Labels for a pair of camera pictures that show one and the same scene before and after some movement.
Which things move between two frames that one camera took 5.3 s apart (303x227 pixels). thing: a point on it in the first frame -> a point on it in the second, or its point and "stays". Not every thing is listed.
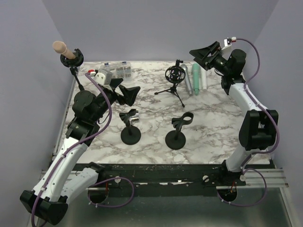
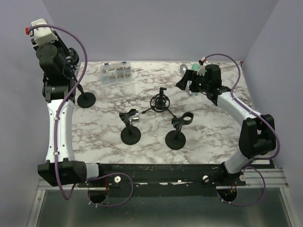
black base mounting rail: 168,179 stays
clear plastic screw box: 120,70 stays
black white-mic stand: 130,135 stays
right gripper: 206,62 -> 190,75
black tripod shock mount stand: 175,74 -> 159,102
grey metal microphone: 187,80 stays
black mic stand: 175,139 stays
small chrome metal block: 135,118 stays
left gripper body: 113,96 -> 58,45
